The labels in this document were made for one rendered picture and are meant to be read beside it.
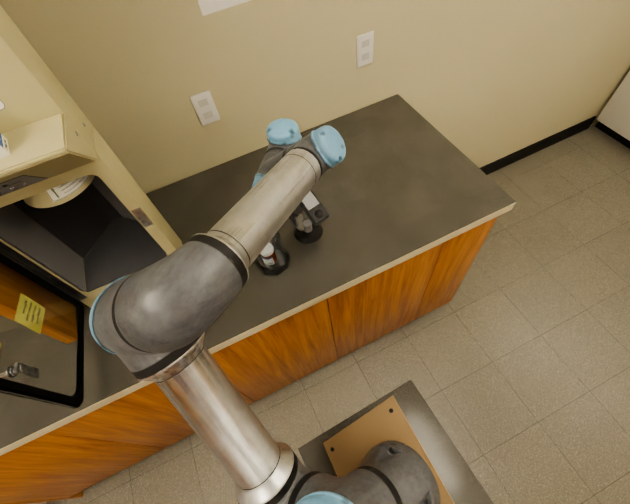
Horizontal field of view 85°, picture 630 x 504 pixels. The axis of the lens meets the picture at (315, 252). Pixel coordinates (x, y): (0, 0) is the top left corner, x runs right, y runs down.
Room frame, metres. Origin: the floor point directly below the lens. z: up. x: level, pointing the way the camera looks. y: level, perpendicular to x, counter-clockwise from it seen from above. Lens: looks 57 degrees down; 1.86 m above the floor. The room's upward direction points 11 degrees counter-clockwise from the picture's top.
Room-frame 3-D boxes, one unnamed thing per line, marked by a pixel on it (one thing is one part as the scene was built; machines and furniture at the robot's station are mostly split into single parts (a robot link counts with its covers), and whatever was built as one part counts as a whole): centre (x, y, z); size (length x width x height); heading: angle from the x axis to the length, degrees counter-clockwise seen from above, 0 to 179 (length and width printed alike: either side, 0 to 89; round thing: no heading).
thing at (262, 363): (0.70, 0.41, 0.45); 2.05 x 0.67 x 0.90; 106
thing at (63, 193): (0.69, 0.57, 1.34); 0.18 x 0.18 x 0.05
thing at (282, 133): (0.65, 0.02, 1.32); 0.09 x 0.08 x 0.11; 157
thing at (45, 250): (0.71, 0.60, 1.19); 0.26 x 0.24 x 0.35; 106
